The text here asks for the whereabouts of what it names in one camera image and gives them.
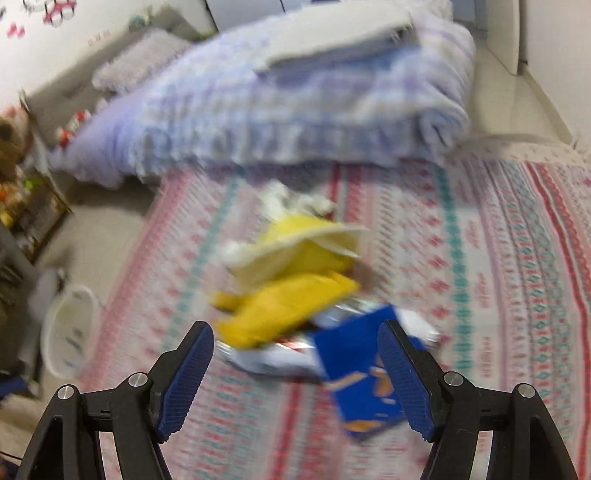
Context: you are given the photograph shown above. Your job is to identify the white blue wardrobe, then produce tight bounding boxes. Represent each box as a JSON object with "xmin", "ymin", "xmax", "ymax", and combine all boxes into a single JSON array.
[{"xmin": 204, "ymin": 0, "xmax": 296, "ymax": 34}]

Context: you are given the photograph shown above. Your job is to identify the white plastic bucket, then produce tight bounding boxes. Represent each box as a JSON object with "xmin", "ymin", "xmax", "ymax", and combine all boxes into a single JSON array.
[{"xmin": 41, "ymin": 284, "xmax": 103, "ymax": 380}]

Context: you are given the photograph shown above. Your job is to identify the white tissue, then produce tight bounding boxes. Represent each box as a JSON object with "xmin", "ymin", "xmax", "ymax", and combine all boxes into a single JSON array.
[{"xmin": 257, "ymin": 180, "xmax": 336, "ymax": 223}]

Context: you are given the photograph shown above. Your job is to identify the purple bed sheet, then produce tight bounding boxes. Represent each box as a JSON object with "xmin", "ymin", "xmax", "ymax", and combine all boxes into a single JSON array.
[{"xmin": 48, "ymin": 92, "xmax": 163, "ymax": 186}]

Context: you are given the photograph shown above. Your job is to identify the checked ruffled pillow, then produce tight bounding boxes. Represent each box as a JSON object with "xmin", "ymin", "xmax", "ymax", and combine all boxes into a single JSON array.
[{"xmin": 91, "ymin": 30, "xmax": 193, "ymax": 94}]

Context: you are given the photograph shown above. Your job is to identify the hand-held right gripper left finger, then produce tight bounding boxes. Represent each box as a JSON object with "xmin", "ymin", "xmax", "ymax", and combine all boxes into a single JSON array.
[{"xmin": 17, "ymin": 322, "xmax": 215, "ymax": 480}]

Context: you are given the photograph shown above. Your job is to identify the red white plush toy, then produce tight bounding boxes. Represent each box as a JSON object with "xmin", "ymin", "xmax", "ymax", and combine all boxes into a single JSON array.
[{"xmin": 57, "ymin": 111, "xmax": 94, "ymax": 149}]

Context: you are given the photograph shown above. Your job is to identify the folded grey sheets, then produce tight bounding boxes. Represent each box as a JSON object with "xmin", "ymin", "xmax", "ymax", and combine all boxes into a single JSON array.
[{"xmin": 254, "ymin": 0, "xmax": 424, "ymax": 75}]

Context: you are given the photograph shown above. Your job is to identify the yellow white paper box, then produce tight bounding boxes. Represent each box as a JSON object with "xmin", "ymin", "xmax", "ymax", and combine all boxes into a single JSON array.
[{"xmin": 231, "ymin": 215, "xmax": 370, "ymax": 296}]

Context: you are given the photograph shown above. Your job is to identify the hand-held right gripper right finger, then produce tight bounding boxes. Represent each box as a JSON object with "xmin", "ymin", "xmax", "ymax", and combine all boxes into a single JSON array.
[{"xmin": 377, "ymin": 319, "xmax": 580, "ymax": 480}]

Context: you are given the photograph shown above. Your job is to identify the white snack wrapper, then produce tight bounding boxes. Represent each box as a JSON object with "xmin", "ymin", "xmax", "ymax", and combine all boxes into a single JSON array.
[{"xmin": 216, "ymin": 300, "xmax": 439, "ymax": 384}]

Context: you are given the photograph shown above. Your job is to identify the pink wall sticker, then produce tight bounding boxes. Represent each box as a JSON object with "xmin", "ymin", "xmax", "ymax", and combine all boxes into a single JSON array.
[{"xmin": 43, "ymin": 0, "xmax": 78, "ymax": 25}]

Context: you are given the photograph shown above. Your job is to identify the white door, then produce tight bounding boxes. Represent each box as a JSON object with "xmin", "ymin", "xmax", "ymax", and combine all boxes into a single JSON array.
[{"xmin": 475, "ymin": 0, "xmax": 528, "ymax": 75}]

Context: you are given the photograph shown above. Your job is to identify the wooden bedside shelf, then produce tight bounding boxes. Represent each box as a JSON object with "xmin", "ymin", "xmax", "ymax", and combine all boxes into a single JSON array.
[{"xmin": 0, "ymin": 166, "xmax": 75, "ymax": 265}]

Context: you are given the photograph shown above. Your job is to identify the red teal patterned bedspread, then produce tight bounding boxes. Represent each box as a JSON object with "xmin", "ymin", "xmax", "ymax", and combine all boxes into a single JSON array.
[{"xmin": 78, "ymin": 138, "xmax": 591, "ymax": 480}]

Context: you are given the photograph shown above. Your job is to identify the checked ruffled blanket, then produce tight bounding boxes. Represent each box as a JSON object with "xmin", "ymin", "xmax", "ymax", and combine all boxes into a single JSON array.
[{"xmin": 129, "ymin": 9, "xmax": 477, "ymax": 171}]

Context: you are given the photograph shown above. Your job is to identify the grey headboard cushion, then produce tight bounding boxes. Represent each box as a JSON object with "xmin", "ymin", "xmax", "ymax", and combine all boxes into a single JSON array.
[{"xmin": 25, "ymin": 9, "xmax": 218, "ymax": 132}]

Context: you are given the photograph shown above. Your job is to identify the brown fleece coat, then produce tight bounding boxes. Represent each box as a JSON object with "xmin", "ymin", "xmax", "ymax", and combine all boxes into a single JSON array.
[{"xmin": 0, "ymin": 116, "xmax": 29, "ymax": 182}]

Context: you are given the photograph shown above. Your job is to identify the yellow plastic bag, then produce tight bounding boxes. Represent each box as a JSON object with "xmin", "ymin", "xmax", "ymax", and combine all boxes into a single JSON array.
[{"xmin": 211, "ymin": 271, "xmax": 361, "ymax": 350}]

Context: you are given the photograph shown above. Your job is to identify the blue snack packet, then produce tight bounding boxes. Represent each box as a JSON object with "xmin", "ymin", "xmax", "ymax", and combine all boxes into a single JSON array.
[{"xmin": 313, "ymin": 304, "xmax": 432, "ymax": 439}]

